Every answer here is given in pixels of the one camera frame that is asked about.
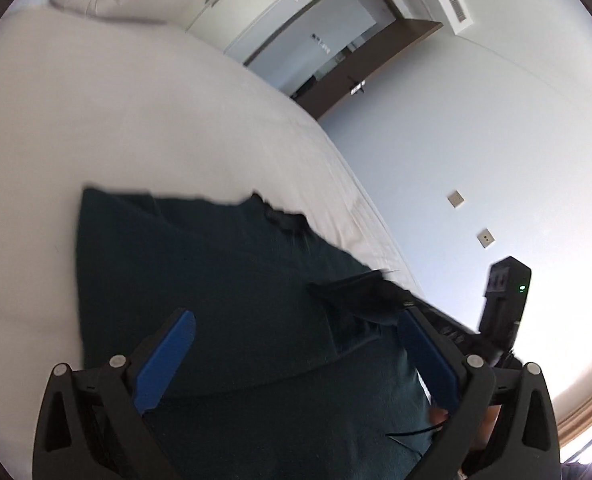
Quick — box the dark green garment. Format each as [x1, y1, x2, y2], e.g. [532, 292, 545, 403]
[76, 187, 452, 480]

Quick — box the wooden window frame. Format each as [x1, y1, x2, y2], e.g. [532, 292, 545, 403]
[551, 380, 592, 456]

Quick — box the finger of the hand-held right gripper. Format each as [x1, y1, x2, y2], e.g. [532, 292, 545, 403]
[402, 299, 484, 358]

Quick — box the white bed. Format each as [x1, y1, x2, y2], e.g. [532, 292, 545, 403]
[0, 7, 427, 466]

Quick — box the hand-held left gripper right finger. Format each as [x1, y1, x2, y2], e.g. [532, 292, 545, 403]
[397, 307, 561, 480]

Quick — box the brown wooden door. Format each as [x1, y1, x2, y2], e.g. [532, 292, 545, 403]
[296, 19, 444, 121]

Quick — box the black cable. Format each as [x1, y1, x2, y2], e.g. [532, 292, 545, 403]
[386, 422, 449, 440]

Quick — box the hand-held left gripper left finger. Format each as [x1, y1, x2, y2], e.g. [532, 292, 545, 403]
[32, 308, 197, 480]

